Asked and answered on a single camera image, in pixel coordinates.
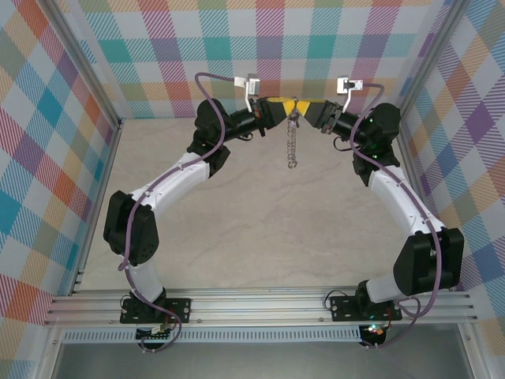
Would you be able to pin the aluminium right corner post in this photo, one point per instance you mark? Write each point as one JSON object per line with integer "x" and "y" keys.
{"x": 428, "y": 59}

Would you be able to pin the grey metal sheet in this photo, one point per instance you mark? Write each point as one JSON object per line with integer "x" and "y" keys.
{"x": 256, "y": 361}

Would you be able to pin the aluminium left side frame rail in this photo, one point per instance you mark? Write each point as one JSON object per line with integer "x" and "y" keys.
{"x": 109, "y": 166}

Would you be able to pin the large metal keyring with rings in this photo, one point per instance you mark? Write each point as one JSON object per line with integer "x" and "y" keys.
{"x": 292, "y": 146}

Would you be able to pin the aluminium left corner post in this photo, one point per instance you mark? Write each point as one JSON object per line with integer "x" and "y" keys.
{"x": 84, "y": 65}

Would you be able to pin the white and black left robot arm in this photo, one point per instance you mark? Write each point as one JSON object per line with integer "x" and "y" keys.
{"x": 169, "y": 181}

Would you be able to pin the aluminium corner post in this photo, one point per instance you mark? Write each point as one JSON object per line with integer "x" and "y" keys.
{"x": 428, "y": 59}
{"x": 84, "y": 65}

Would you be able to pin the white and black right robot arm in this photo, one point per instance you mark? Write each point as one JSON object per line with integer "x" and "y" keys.
{"x": 398, "y": 197}

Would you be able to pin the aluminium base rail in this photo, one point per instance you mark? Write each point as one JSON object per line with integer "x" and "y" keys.
{"x": 256, "y": 306}

